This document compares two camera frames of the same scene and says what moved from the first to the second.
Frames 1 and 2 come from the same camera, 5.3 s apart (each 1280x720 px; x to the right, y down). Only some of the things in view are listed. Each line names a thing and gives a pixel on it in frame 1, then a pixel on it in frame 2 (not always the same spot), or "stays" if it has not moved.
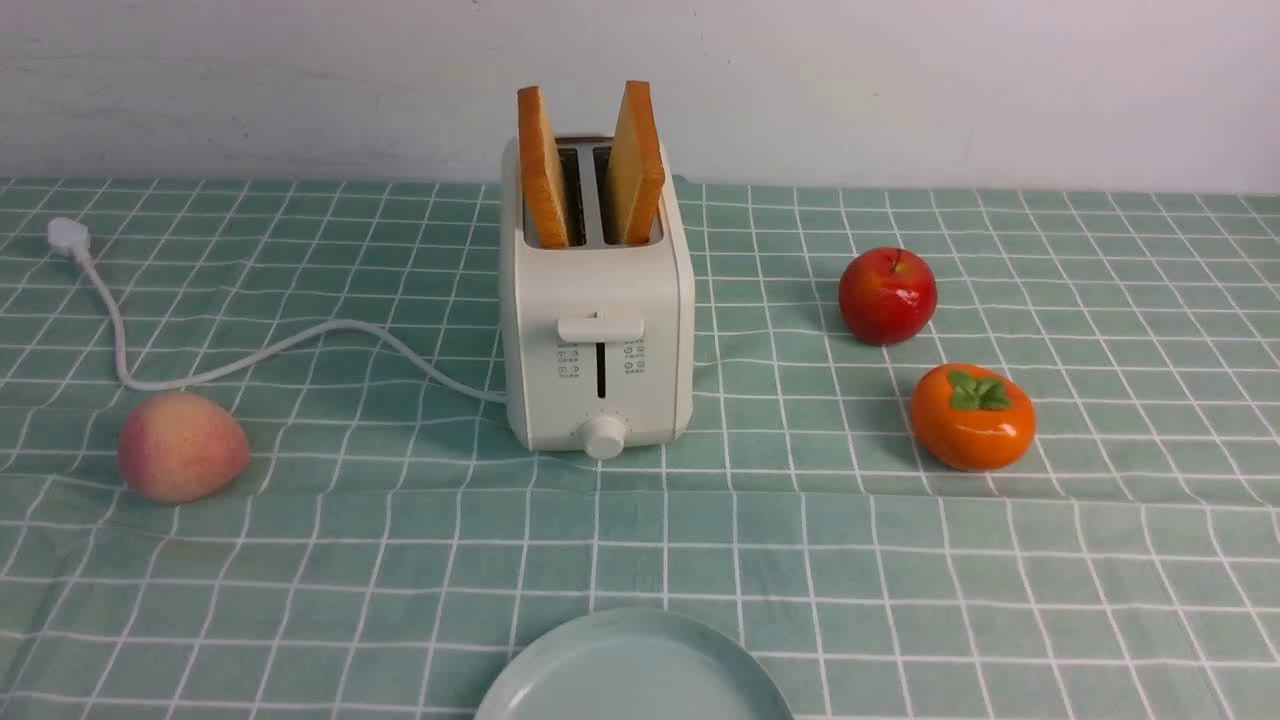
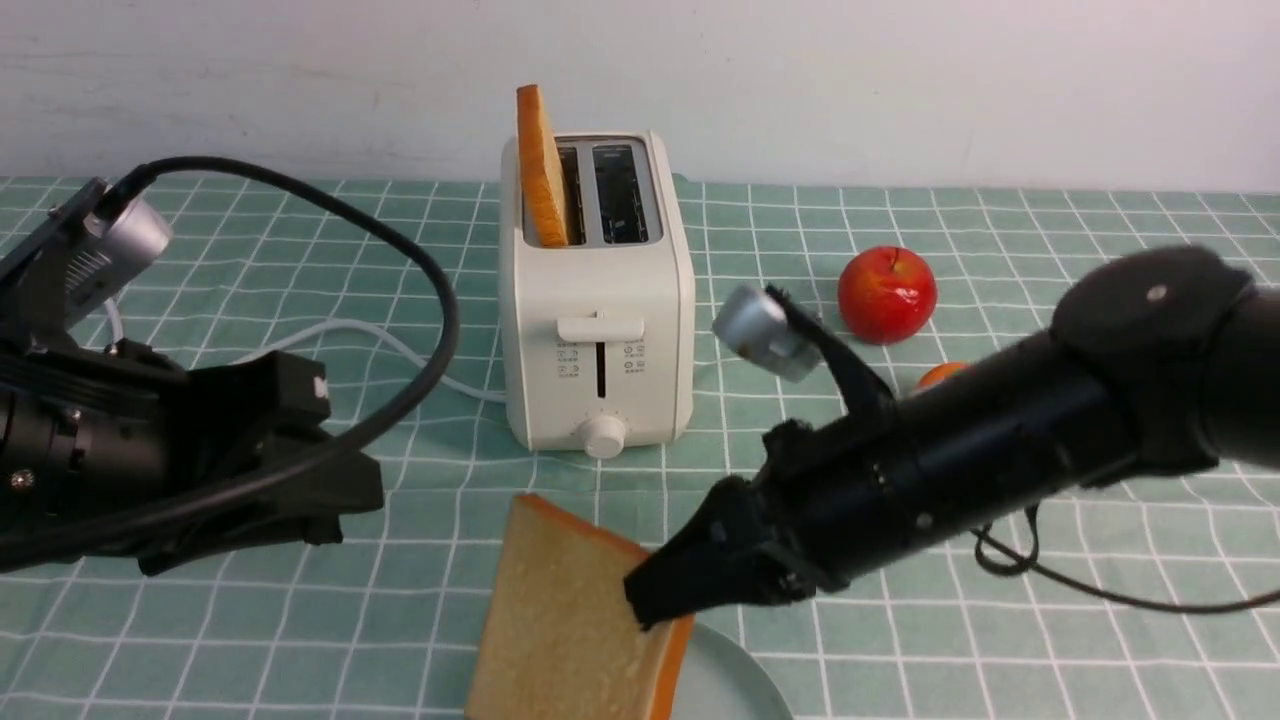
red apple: (887, 295) stays
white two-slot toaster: (599, 337) stays
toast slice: (636, 178) → (563, 639)
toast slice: (544, 206) stays
